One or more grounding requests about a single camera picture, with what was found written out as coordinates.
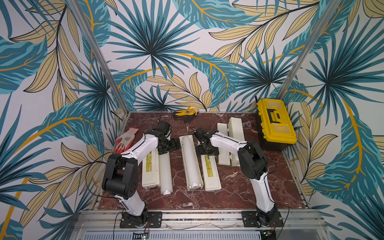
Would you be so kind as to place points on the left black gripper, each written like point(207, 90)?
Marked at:
point(173, 146)

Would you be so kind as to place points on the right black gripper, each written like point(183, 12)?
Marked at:
point(207, 148)

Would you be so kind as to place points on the white wrap dispenser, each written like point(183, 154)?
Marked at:
point(234, 129)
point(209, 174)
point(151, 170)

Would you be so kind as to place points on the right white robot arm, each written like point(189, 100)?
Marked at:
point(253, 165)

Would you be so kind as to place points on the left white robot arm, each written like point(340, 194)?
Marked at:
point(121, 174)

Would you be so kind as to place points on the long left plastic wrap roll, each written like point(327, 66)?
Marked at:
point(166, 181)

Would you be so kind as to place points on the yellow black work glove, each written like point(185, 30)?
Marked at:
point(186, 115)

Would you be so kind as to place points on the red white work glove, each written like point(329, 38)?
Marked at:
point(124, 141)

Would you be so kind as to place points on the yellow black toolbox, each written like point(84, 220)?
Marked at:
point(274, 126)

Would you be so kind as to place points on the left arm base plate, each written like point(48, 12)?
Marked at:
point(153, 220)

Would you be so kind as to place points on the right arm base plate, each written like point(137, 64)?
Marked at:
point(255, 219)

